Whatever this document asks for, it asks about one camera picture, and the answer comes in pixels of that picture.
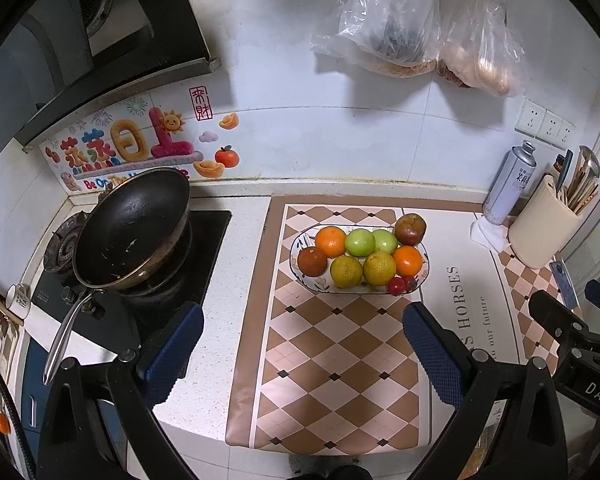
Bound kitchen cleaver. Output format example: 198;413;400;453
549;260;581;311

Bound yellow lemon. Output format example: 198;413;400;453
362;251;397;287

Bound bundle of wooden chopsticks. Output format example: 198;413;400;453
567;174;599;212

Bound green apple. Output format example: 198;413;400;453
344;228;377;257
372;228;400;255

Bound checkered brown counter mat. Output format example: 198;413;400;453
225;194;576;451

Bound silver gas canister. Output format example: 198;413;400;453
482;140;539;226

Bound red apple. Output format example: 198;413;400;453
394;213;427;247

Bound white wall socket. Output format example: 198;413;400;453
555;120;579;149
515;97;547;137
539;109;564;143

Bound small bright orange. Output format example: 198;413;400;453
391;245;424;278

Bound large bright orange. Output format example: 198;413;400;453
314;226;348;258

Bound black gas stove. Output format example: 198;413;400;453
30;207;232;356

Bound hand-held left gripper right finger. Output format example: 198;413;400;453
402;301;568;480

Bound black range hood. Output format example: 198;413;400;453
0;0;222;157

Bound clear plastic bag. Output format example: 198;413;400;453
310;0;443;79
435;0;527;99

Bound metal ladle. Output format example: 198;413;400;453
577;146;600;183

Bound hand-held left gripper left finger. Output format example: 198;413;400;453
37;301;206;480

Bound white mug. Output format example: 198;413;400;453
5;282;32;322

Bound beige utensil holder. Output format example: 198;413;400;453
509;174;589;271

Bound dark brownish orange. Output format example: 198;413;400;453
297;246;328;277

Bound colourful wall sticker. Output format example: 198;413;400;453
42;85;242;193

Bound floral ceramic plate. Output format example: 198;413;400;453
289;224;430;295

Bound black wok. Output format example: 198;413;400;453
42;167;192;386

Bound black-handled knife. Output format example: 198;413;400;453
555;150;574;197

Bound white paper towel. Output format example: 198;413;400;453
471;219;511;252

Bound yellow-green lemon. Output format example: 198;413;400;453
329;255;365;289

